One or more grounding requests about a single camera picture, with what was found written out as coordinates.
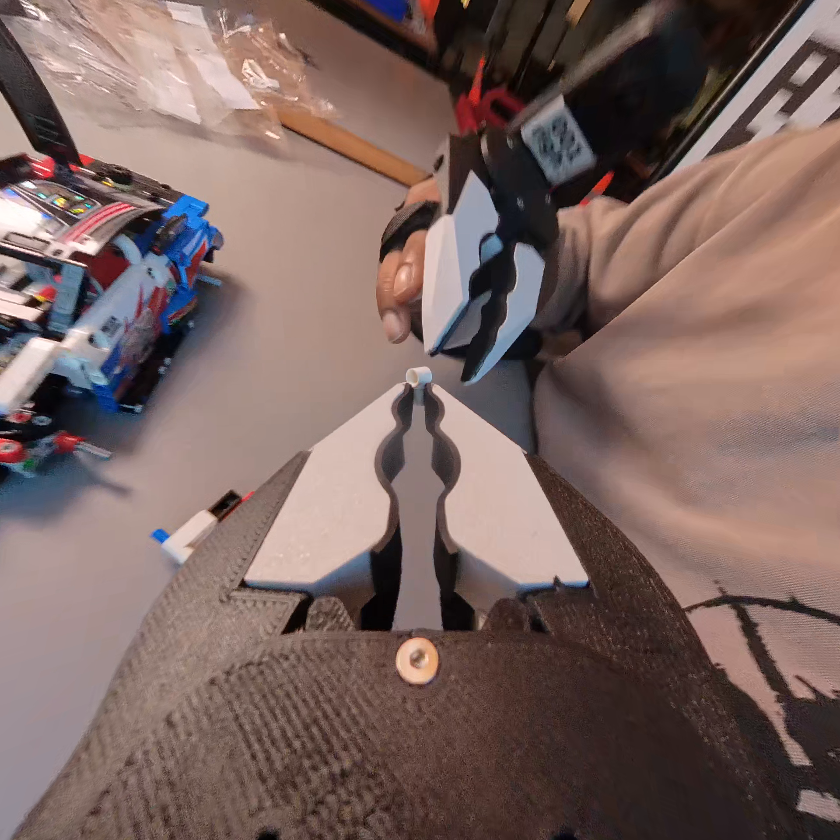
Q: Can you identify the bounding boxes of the white red lego assembly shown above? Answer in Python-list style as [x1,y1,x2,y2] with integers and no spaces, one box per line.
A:
[151,489,256,567]

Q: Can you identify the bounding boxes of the blue white lego race car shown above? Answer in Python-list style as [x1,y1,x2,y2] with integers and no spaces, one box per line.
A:
[0,20,225,480]

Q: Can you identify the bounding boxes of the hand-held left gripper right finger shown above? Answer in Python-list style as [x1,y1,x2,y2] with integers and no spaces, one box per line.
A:
[425,384,589,630]

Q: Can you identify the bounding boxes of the pile of clear plastic bags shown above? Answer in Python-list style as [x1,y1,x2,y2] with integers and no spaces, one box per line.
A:
[13,0,339,142]

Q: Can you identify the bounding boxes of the person's right hand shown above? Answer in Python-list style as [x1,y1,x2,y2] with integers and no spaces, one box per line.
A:
[375,178,442,345]

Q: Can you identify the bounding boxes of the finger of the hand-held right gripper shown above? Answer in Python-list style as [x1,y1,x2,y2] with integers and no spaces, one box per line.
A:
[461,243,547,385]
[422,172,503,358]

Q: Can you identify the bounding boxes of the person's right forearm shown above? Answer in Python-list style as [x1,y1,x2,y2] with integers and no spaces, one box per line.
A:
[535,121,840,342]

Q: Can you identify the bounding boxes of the black framed white sign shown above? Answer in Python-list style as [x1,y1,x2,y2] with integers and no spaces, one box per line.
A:
[656,0,840,178]

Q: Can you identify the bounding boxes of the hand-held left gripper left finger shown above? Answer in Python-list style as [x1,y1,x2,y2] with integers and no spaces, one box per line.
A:
[244,382,411,630]

